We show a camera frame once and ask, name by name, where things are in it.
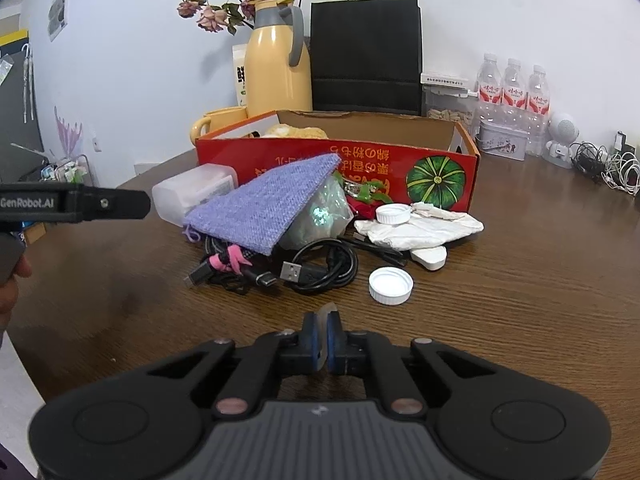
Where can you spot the white printed tin box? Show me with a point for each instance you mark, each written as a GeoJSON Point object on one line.
{"type": "Point", "coordinates": [500, 142]}

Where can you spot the black board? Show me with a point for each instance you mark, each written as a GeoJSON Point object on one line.
{"type": "Point", "coordinates": [15, 125]}

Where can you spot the white wall socket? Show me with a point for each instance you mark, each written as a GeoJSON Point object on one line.
{"type": "Point", "coordinates": [97, 143]}

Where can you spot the red green foil wrapper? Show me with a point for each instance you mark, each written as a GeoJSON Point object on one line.
{"type": "Point", "coordinates": [367, 192]}

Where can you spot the clear seed jar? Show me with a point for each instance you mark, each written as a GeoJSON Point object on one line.
{"type": "Point", "coordinates": [450, 110]}

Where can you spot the red cardboard box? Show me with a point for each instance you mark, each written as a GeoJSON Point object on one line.
{"type": "Point", "coordinates": [390, 162]}

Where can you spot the white round device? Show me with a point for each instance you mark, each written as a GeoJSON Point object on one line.
{"type": "Point", "coordinates": [430, 259]}

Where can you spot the person's left hand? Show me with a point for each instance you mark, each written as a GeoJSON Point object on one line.
{"type": "Point", "coordinates": [23, 267]}

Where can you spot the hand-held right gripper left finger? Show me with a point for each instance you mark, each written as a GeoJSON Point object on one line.
{"type": "Point", "coordinates": [311, 336]}

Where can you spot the yellow mug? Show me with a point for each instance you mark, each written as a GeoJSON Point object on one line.
{"type": "Point", "coordinates": [220, 120]}

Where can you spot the black paper bag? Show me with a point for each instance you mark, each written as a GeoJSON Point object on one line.
{"type": "Point", "coordinates": [365, 45]}

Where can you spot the white bottle cap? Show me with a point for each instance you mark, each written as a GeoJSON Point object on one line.
{"type": "Point", "coordinates": [390, 285]}
{"type": "Point", "coordinates": [393, 215]}

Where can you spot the clear water bottle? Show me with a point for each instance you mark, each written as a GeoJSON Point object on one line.
{"type": "Point", "coordinates": [489, 90]}
{"type": "Point", "coordinates": [538, 102]}
{"type": "Point", "coordinates": [513, 95]}

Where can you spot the white robot toy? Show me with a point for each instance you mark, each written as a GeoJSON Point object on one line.
{"type": "Point", "coordinates": [562, 130]}

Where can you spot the purple woven pouch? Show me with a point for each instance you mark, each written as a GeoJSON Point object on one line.
{"type": "Point", "coordinates": [270, 205]}

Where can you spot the clear plastic bag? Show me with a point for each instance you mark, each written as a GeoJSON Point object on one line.
{"type": "Point", "coordinates": [320, 217]}

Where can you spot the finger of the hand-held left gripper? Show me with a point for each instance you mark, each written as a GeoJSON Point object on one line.
{"type": "Point", "coordinates": [120, 203]}

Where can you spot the white cloth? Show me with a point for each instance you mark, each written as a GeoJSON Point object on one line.
{"type": "Point", "coordinates": [440, 230]}

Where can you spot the clear hanging packets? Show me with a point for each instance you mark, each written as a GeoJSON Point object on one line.
{"type": "Point", "coordinates": [28, 85]}

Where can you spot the yellow sponge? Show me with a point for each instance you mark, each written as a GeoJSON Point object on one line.
{"type": "Point", "coordinates": [295, 132]}

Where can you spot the yellow thermos jug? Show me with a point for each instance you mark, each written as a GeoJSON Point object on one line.
{"type": "Point", "coordinates": [272, 65]}

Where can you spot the clear acrylic organizer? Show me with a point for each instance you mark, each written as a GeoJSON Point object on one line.
{"type": "Point", "coordinates": [65, 172]}

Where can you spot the white milk carton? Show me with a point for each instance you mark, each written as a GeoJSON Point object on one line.
{"type": "Point", "coordinates": [240, 80]}

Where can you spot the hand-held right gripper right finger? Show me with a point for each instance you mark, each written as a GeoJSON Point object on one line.
{"type": "Point", "coordinates": [333, 339]}

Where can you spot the purple flower wall sticker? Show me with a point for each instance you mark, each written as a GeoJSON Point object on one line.
{"type": "Point", "coordinates": [69, 132]}

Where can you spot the wall photo print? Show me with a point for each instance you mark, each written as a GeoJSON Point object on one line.
{"type": "Point", "coordinates": [57, 12]}

